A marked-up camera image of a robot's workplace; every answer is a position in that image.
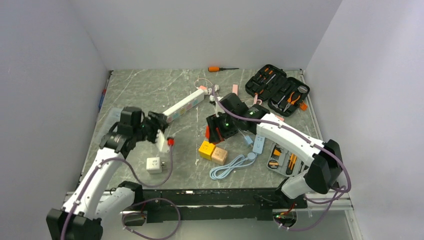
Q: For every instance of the black tool case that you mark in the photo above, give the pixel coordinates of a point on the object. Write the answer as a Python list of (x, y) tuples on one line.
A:
[(272, 85)]

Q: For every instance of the orange pliers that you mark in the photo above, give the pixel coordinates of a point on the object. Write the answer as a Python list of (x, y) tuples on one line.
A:
[(294, 96)]

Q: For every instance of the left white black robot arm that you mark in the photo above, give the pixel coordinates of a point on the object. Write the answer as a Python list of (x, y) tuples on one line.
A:
[(83, 215)]

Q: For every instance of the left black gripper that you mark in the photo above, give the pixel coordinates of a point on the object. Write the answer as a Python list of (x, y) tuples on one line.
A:
[(160, 123)]

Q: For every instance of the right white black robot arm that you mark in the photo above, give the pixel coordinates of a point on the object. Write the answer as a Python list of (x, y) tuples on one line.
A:
[(322, 159)]

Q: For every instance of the pink power adapter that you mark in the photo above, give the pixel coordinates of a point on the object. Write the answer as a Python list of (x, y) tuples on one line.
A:
[(235, 89)]

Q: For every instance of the red cube socket adapter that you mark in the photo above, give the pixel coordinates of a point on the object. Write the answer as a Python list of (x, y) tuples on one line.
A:
[(207, 132)]

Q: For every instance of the grey tool case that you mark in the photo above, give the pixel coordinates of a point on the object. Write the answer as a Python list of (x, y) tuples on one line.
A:
[(290, 165)]

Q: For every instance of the white cube socket adapter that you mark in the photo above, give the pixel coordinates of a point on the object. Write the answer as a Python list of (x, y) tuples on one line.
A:
[(154, 165)]

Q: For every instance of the white power strip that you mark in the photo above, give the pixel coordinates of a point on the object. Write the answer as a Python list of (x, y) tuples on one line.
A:
[(184, 105)]

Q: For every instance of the clear plastic screw box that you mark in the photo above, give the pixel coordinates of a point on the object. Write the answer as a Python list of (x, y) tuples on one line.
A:
[(111, 118)]

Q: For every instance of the yellow cube socket adapter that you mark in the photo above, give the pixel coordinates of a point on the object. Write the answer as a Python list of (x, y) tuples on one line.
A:
[(206, 150)]

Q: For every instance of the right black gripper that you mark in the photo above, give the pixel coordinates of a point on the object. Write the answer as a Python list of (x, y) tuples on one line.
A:
[(214, 122)]

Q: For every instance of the blue red pen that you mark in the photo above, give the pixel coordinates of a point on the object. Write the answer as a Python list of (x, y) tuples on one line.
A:
[(102, 96)]

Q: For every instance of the aluminium rail frame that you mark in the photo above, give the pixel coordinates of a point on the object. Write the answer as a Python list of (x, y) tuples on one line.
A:
[(315, 202)]

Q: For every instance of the orange handled screwdriver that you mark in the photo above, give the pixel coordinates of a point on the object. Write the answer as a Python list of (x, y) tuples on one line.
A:
[(214, 69)]

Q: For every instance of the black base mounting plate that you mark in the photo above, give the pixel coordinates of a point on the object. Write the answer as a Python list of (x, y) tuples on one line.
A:
[(262, 204)]

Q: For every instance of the light blue power strip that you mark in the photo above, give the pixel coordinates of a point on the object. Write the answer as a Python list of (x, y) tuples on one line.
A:
[(257, 144)]

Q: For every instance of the orange tape measure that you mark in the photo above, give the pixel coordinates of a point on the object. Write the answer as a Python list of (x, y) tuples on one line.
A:
[(273, 164)]

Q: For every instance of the beige orange cube adapter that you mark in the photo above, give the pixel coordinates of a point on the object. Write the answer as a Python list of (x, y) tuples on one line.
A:
[(219, 156)]

